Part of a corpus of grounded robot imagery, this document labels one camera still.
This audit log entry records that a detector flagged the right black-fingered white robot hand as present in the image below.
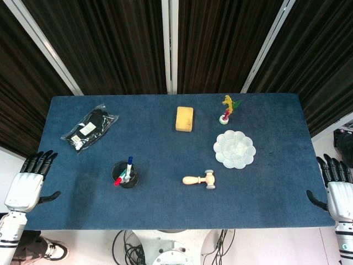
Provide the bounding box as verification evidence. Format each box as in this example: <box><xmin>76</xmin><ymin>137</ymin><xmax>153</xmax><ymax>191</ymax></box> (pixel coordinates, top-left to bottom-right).
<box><xmin>306</xmin><ymin>153</ymin><xmax>353</xmax><ymax>223</ymax></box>

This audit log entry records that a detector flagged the left black-fingered white robot hand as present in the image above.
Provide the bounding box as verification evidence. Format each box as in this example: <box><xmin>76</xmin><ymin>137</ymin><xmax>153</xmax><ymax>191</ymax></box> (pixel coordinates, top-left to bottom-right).
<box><xmin>4</xmin><ymin>150</ymin><xmax>62</xmax><ymax>214</ymax></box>

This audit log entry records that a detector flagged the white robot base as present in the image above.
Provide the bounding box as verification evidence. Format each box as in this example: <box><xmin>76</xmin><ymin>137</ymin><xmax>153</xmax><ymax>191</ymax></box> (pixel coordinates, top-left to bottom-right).
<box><xmin>129</xmin><ymin>229</ymin><xmax>222</xmax><ymax>265</ymax></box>

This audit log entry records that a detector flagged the red-capped white marker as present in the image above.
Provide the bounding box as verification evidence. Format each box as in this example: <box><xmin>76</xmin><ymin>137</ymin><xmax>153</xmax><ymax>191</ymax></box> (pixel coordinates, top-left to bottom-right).
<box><xmin>114</xmin><ymin>170</ymin><xmax>130</xmax><ymax>187</ymax></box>

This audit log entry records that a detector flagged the black capped marker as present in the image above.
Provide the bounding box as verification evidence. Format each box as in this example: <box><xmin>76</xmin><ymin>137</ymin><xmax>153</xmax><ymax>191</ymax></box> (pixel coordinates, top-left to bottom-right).
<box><xmin>124</xmin><ymin>165</ymin><xmax>137</xmax><ymax>184</ymax></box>

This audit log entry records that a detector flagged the black mesh pen holder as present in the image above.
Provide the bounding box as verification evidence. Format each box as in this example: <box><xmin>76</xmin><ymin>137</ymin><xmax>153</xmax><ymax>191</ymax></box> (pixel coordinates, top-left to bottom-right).
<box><xmin>111</xmin><ymin>161</ymin><xmax>140</xmax><ymax>189</ymax></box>

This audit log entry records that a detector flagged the brown trouser leg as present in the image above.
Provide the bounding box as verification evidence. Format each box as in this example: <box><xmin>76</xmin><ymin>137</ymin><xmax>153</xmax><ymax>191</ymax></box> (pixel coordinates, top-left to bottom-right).
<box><xmin>10</xmin><ymin>230</ymin><xmax>49</xmax><ymax>265</ymax></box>

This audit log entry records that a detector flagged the white and black sneaker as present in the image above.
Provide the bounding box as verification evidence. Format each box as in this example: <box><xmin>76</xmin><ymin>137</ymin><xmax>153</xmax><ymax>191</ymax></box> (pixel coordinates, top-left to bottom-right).
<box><xmin>41</xmin><ymin>239</ymin><xmax>68</xmax><ymax>261</ymax></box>

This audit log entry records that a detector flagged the black item in plastic bag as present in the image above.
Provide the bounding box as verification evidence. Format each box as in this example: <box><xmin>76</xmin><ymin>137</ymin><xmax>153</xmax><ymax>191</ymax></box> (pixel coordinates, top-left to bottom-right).
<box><xmin>60</xmin><ymin>103</ymin><xmax>120</xmax><ymax>155</ymax></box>

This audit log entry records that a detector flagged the dark pleated curtain panel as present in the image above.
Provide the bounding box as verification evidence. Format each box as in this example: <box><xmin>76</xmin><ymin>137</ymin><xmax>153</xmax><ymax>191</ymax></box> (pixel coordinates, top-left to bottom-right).
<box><xmin>248</xmin><ymin>0</ymin><xmax>353</xmax><ymax>138</ymax></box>
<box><xmin>0</xmin><ymin>0</ymin><xmax>74</xmax><ymax>158</ymax></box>
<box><xmin>22</xmin><ymin>0</ymin><xmax>168</xmax><ymax>96</ymax></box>
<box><xmin>177</xmin><ymin>0</ymin><xmax>285</xmax><ymax>94</ymax></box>

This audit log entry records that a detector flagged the white flower-shaped paint palette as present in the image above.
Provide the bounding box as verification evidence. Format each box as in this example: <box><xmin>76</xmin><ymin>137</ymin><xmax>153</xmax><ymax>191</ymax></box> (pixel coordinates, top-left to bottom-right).
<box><xmin>213</xmin><ymin>130</ymin><xmax>256</xmax><ymax>169</ymax></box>

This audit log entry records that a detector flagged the wooden toy hammer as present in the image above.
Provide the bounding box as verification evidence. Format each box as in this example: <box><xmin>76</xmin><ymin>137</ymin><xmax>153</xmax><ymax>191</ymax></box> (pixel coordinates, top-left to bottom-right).
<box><xmin>182</xmin><ymin>169</ymin><xmax>217</xmax><ymax>191</ymax></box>

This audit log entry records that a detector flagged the colourful feather shuttlecock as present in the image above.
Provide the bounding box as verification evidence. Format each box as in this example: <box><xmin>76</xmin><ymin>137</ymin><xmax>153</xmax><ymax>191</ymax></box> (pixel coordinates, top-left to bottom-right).
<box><xmin>218</xmin><ymin>94</ymin><xmax>244</xmax><ymax>125</ymax></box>

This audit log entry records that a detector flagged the blue fabric table cloth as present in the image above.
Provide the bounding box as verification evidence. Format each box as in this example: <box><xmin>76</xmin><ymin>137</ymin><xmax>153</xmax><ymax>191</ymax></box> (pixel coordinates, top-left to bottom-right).
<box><xmin>24</xmin><ymin>93</ymin><xmax>336</xmax><ymax>231</ymax></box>

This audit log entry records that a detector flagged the yellow sponge block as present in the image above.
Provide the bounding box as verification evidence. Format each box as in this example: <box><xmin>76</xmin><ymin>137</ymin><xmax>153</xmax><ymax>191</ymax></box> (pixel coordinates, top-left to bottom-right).
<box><xmin>175</xmin><ymin>106</ymin><xmax>194</xmax><ymax>132</ymax></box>

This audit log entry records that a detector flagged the black equipment with pink ring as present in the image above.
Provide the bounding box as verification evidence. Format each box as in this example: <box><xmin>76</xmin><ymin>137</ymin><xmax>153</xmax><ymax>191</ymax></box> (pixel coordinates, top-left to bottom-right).
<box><xmin>333</xmin><ymin>125</ymin><xmax>353</xmax><ymax>161</ymax></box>

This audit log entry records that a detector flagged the black cable bundle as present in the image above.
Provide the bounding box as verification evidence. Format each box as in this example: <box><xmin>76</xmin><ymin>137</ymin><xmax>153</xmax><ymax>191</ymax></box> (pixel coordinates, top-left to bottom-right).
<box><xmin>202</xmin><ymin>229</ymin><xmax>237</xmax><ymax>257</ymax></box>
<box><xmin>112</xmin><ymin>230</ymin><xmax>146</xmax><ymax>265</ymax></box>

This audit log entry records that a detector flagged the white partition frame post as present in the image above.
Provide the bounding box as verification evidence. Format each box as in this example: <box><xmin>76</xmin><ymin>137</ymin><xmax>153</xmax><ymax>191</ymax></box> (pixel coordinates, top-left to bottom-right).
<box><xmin>240</xmin><ymin>0</ymin><xmax>296</xmax><ymax>94</ymax></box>
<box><xmin>161</xmin><ymin>0</ymin><xmax>179</xmax><ymax>94</ymax></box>
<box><xmin>2</xmin><ymin>0</ymin><xmax>84</xmax><ymax>96</ymax></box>

